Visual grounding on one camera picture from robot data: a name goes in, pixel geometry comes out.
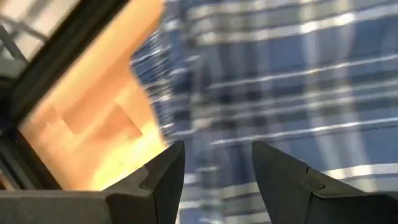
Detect blue plaid pants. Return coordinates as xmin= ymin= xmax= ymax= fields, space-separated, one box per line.
xmin=130 ymin=0 xmax=398 ymax=224

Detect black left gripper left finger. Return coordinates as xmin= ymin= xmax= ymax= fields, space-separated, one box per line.
xmin=0 ymin=140 xmax=186 ymax=224

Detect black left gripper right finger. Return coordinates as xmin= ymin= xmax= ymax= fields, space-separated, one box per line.
xmin=251 ymin=140 xmax=398 ymax=224

